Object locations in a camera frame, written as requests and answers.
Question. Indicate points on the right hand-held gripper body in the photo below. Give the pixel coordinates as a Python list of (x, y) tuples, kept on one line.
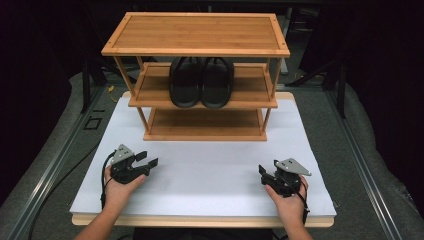
[(288, 175)]

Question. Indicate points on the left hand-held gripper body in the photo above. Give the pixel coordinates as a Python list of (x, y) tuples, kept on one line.
[(124, 163)]

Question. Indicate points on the black slipper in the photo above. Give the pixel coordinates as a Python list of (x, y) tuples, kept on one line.
[(216, 83), (185, 83)]

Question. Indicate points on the wooden shoe rack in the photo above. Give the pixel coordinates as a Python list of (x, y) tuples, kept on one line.
[(200, 33)]

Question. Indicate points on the person's left hand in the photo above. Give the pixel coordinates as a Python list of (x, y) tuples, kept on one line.
[(118, 191)]

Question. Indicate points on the person's right hand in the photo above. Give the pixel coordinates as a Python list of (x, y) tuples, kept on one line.
[(290, 208)]

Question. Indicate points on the white table cover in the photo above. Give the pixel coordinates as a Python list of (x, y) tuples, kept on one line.
[(206, 180)]

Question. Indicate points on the person's dark clothing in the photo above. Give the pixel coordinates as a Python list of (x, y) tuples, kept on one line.
[(203, 234)]

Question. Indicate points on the black metal stand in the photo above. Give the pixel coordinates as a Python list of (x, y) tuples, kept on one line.
[(87, 80), (340, 90)]

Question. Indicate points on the metal floor rail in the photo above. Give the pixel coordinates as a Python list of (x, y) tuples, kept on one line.
[(50, 163), (363, 163)]

